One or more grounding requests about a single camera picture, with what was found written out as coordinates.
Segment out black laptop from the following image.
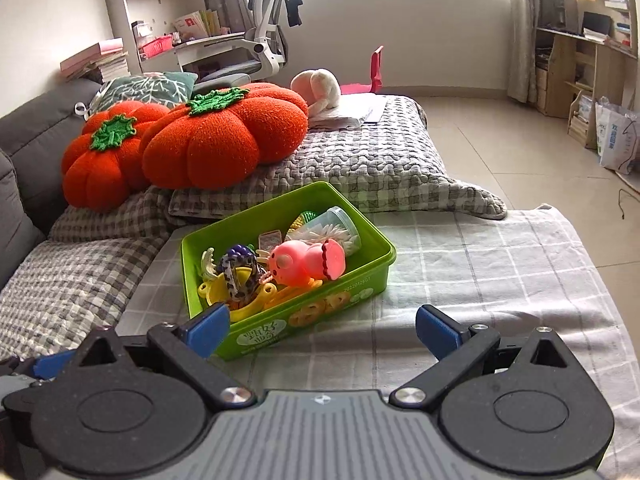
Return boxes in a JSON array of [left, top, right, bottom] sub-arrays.
[[582, 11, 613, 43]]

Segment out pink rubber toy figure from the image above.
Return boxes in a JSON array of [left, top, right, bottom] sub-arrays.
[[260, 239, 347, 283]]

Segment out white office chair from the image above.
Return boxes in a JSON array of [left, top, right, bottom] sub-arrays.
[[192, 0, 301, 93]]

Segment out orange toy cup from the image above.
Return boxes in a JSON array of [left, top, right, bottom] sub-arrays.
[[227, 280, 323, 321]]

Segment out grey grid cloth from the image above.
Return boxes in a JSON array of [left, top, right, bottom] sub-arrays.
[[115, 204, 623, 480]]

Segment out stack of books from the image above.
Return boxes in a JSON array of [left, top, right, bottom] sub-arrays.
[[60, 37, 129, 82]]

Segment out yellow toy corn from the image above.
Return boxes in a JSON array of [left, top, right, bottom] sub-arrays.
[[287, 212, 321, 233]]

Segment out wooden shelf unit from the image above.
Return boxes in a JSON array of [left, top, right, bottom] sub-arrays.
[[532, 0, 640, 148]]

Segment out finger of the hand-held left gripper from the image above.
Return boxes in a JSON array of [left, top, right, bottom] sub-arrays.
[[0, 350, 76, 386]]

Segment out green leaf print pillow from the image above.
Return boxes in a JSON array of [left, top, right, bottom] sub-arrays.
[[90, 71, 199, 111]]

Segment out black floor cable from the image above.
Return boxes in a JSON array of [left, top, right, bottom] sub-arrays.
[[617, 187, 640, 221]]

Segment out pink and white plush toy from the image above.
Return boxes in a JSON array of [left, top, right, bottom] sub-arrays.
[[291, 68, 342, 116]]

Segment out white papers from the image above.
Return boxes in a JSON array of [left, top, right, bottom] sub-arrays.
[[307, 94, 388, 126]]

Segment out red plastic chair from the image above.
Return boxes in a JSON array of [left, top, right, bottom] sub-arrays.
[[340, 46, 385, 95]]

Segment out grey checkered quilt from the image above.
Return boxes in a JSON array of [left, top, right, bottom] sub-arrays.
[[0, 95, 508, 361]]

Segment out purple toy grapes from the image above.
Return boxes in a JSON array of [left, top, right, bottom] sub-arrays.
[[225, 244, 256, 266]]

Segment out white paper bag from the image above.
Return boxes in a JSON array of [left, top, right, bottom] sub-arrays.
[[595, 97, 640, 176]]

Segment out small orange pumpkin cushion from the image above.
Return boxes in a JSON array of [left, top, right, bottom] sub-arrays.
[[61, 101, 173, 211]]

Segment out grey sofa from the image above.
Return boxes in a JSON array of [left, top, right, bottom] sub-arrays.
[[0, 77, 103, 286]]

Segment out green plastic box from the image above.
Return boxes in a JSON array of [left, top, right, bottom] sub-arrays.
[[181, 181, 397, 361]]

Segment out beige curtain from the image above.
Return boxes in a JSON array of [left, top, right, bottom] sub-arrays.
[[507, 0, 551, 103]]

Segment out white desk with shelf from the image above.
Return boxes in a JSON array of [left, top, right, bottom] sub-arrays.
[[120, 0, 261, 78]]

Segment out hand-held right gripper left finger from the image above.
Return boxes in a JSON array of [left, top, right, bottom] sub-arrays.
[[75, 304, 258, 408]]

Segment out red plastic basket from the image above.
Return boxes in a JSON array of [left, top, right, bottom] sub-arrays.
[[141, 37, 174, 59]]

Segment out clear cotton swab jar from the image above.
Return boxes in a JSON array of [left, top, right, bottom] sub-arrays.
[[292, 206, 362, 256]]

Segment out tortoiseshell hair claw clip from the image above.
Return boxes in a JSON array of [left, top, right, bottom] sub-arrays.
[[220, 250, 268, 306]]

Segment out large orange pumpkin cushion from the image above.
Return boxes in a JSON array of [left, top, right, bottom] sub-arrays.
[[140, 82, 309, 191]]

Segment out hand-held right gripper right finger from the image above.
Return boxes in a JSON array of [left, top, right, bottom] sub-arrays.
[[390, 305, 576, 408]]

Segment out row of upright booklets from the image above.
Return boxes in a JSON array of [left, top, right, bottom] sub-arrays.
[[172, 8, 222, 41]]

